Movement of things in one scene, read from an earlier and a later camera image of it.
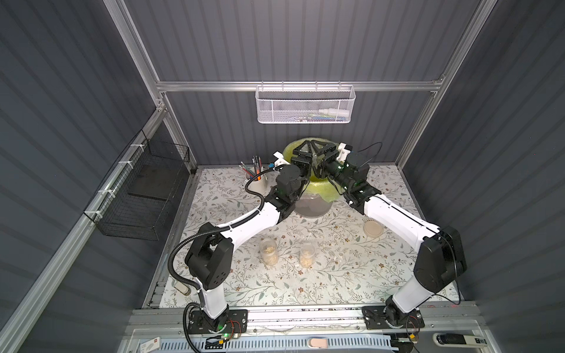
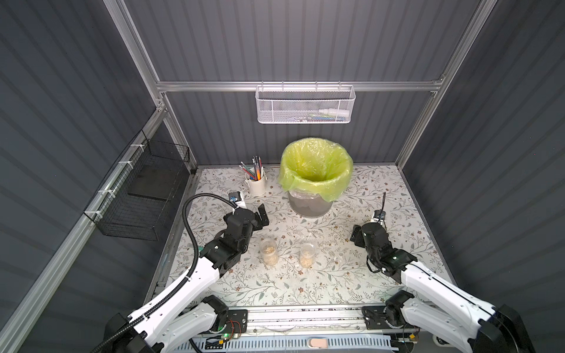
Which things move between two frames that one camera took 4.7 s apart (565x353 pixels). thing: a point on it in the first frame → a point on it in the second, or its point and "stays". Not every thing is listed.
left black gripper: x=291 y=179 → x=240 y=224
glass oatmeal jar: x=269 y=251 stays
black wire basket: x=134 y=200 stays
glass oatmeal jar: x=307 y=251 stays
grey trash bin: x=312 y=205 stays
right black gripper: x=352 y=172 → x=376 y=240
